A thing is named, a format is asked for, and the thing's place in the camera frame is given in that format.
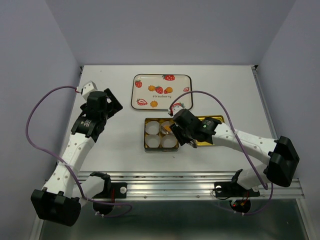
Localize strawberry pattern tray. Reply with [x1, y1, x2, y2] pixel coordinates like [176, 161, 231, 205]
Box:
[131, 74, 192, 111]

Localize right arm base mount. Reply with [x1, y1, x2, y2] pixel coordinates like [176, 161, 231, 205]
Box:
[212, 181, 260, 214]

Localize paper cup front right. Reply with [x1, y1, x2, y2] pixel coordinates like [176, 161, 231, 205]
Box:
[161, 134, 177, 148]

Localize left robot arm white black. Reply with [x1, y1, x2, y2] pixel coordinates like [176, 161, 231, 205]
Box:
[30, 88, 123, 227]

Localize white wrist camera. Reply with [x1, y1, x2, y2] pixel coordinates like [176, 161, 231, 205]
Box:
[75, 81, 98, 101]
[168, 103, 185, 117]

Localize aluminium mounting rail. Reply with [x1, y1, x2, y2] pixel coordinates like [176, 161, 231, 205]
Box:
[39, 170, 306, 201]

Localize paper cup front left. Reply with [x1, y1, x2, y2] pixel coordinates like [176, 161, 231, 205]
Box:
[145, 134, 161, 148]

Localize paper cup back right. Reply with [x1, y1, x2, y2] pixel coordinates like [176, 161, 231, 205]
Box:
[160, 121, 173, 135]

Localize metal tongs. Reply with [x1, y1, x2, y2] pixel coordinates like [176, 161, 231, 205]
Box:
[161, 123, 198, 149]

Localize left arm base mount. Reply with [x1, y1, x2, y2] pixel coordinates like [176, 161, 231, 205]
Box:
[84, 171, 128, 217]

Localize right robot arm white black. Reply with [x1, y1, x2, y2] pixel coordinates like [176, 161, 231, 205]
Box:
[169, 106, 300, 195]

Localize paper cup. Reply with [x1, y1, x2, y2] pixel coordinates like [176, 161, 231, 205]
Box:
[160, 121, 173, 135]
[161, 134, 177, 148]
[145, 134, 161, 148]
[145, 120, 160, 135]

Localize square cookie tin base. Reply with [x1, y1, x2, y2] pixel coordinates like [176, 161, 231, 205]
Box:
[143, 117, 179, 153]

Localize gold tin lid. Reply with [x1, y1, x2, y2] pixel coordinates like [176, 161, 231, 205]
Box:
[195, 115, 225, 147]

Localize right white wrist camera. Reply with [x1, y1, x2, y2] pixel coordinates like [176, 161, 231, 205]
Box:
[168, 103, 185, 117]

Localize paper cup back left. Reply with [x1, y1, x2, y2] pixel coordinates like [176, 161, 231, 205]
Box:
[145, 120, 160, 135]

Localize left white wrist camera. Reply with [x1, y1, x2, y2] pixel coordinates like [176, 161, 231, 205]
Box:
[75, 81, 98, 101]

